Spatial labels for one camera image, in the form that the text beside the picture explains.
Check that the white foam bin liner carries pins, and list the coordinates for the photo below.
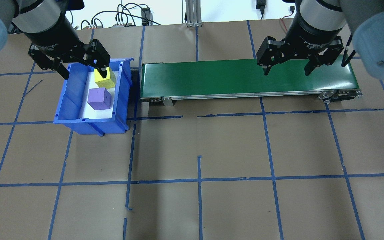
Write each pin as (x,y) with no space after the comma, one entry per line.
(85,113)

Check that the black plug adapter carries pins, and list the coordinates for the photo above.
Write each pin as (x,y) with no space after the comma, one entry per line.
(261,5)

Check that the purple foam block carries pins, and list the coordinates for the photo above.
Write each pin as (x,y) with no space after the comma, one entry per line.
(98,98)

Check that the aluminium profile post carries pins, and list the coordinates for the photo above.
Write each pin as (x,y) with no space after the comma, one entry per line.
(193,13)

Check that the green belt conveyor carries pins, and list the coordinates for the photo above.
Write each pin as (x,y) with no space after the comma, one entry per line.
(212,78)

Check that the blue plastic storage bin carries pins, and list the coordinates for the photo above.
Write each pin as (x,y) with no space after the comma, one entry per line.
(92,126)

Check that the small relay circuit board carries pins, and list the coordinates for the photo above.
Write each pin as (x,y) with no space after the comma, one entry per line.
(122,24)

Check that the black power adapter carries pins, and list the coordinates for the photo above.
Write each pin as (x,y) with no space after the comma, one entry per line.
(145,15)

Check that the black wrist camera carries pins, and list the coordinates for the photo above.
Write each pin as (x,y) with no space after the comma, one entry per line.
(75,4)

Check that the yellow foam block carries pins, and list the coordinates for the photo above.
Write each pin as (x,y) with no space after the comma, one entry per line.
(110,80)

